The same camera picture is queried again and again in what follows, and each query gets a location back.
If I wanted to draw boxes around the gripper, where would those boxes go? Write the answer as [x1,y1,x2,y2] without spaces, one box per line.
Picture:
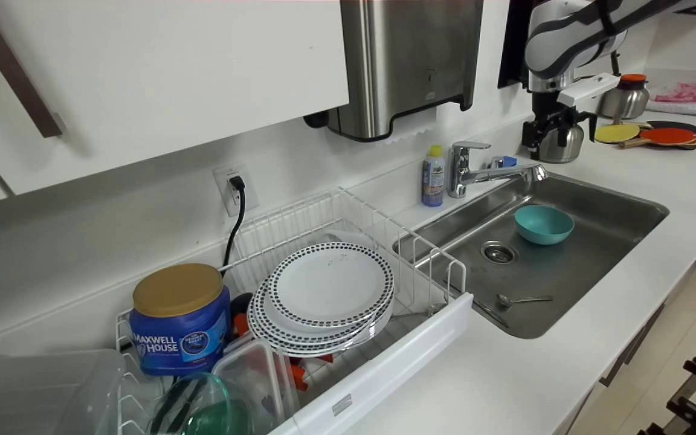
[521,91,579,152]

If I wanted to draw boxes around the chrome faucet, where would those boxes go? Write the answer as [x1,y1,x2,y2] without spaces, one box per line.
[448,141,547,199]

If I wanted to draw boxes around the silver kettle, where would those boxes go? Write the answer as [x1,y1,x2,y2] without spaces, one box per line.
[537,124,585,164]

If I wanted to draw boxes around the yellow table tennis paddle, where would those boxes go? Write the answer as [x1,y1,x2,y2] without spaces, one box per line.
[594,123,642,144]

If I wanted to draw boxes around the steel jug orange lid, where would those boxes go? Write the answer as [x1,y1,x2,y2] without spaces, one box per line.
[598,74,651,120]

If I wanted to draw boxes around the teal bowl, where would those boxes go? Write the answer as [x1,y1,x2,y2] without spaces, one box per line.
[514,205,576,246]

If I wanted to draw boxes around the black panel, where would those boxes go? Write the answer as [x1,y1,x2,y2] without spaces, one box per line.
[497,0,534,89]

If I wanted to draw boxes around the red table tennis paddle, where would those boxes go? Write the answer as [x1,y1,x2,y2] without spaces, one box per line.
[618,127,696,150]

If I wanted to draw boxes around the dish soap bottle yellow cap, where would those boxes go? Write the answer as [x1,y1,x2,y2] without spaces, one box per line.
[421,144,446,208]

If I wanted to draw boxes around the black table tennis paddle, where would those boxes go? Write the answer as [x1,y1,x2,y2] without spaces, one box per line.
[646,120,696,140]

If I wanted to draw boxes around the stainless steel sink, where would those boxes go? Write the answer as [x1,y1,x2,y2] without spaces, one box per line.
[393,172,670,340]

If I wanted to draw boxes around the pink plastic bag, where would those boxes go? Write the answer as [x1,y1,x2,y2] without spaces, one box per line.
[646,73,696,117]

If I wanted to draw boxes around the steel paper towel dispenser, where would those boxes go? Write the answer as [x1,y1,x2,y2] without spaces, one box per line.
[303,0,485,143]

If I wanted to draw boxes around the metal spoon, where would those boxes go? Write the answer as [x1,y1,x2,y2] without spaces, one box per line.
[495,294,554,311]

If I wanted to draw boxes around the stack of dotted-rim plates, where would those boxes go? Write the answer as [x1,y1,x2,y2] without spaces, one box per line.
[246,242,396,358]

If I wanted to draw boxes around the orange plastic utensil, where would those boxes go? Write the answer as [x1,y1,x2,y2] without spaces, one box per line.
[289,354,335,392]

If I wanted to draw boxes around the clear plastic lidded box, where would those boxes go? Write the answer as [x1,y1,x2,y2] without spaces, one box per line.
[211,338,301,425]

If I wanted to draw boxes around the blue coffee canister gold lid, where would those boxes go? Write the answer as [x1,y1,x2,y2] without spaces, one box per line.
[129,263,233,377]

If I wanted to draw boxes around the green glass bowl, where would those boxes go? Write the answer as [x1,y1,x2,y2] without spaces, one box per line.
[148,371,253,435]

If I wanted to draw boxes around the clear plastic container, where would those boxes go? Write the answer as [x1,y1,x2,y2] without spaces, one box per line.
[0,349,127,435]

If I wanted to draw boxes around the dark drawer handle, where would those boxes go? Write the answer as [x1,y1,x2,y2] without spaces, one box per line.
[598,302,666,388]

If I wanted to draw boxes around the white wire dish rack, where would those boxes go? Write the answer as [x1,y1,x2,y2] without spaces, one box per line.
[115,187,475,435]

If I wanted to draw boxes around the black cable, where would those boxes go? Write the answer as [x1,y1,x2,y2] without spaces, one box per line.
[221,175,248,274]

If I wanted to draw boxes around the white wall socket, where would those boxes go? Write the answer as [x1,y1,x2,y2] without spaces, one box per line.
[213,163,260,218]

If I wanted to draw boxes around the white wall cabinet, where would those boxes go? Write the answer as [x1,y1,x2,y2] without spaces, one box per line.
[0,0,350,212]

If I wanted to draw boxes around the dark cabinet handle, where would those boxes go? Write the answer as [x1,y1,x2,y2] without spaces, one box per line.
[0,0,66,139]

